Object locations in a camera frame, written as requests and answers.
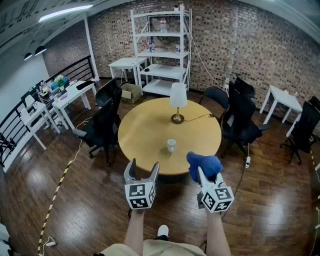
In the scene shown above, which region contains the white shelving unit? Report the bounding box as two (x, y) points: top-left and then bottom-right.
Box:
(130, 4), (193, 97)

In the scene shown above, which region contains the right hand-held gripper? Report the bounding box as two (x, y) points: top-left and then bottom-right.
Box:
(197, 166), (235, 214)

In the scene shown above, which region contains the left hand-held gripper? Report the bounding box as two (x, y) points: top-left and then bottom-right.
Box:
(124, 158), (160, 211)

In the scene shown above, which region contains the person's left forearm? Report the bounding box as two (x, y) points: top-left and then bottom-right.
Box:
(124, 208), (146, 251)

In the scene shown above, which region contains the blue cloth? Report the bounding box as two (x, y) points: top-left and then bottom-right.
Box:
(186, 151), (223, 183)

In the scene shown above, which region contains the yellow black hazard tape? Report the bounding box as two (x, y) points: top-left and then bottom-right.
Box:
(37, 159), (73, 256)

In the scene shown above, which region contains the long ceiling light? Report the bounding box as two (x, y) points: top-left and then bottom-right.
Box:
(38, 4), (94, 23)

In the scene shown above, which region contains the table lamp with white shade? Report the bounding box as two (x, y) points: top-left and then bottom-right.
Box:
(169, 82), (188, 125)

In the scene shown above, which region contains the white cup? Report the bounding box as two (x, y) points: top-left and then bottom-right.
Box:
(166, 138), (178, 154)

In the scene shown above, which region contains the white structural column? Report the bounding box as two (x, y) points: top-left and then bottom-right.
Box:
(82, 12), (100, 82)

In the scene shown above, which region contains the black lamp cable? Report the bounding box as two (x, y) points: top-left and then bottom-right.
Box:
(183, 112), (217, 123)

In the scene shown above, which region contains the person's beige shirt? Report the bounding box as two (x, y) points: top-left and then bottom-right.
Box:
(99, 238), (207, 256)

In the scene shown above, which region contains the open cardboard box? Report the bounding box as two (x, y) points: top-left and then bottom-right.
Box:
(120, 83), (142, 104)

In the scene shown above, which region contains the small white desk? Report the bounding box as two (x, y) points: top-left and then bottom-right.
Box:
(19, 101), (61, 151)

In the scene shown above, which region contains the black folding chair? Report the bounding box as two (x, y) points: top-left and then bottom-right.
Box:
(198, 86), (230, 118)

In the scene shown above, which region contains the person's white shoe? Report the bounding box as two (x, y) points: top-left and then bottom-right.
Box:
(157, 224), (170, 238)

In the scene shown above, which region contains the black office chair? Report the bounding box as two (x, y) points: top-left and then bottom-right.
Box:
(279, 96), (320, 166)
(221, 74), (270, 161)
(72, 77), (123, 167)

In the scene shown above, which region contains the white wall cable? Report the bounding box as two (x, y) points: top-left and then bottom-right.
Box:
(183, 17), (227, 88)

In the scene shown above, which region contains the flat black bag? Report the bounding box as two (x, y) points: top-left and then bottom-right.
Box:
(75, 80), (96, 91)

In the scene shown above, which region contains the person's right forearm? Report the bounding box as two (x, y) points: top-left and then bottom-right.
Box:
(205, 211), (232, 256)

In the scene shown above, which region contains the small white table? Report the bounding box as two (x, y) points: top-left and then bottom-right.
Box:
(108, 57), (149, 87)
(259, 84), (304, 138)

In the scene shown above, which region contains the black metal railing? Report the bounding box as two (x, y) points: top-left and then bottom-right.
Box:
(0, 55), (92, 168)

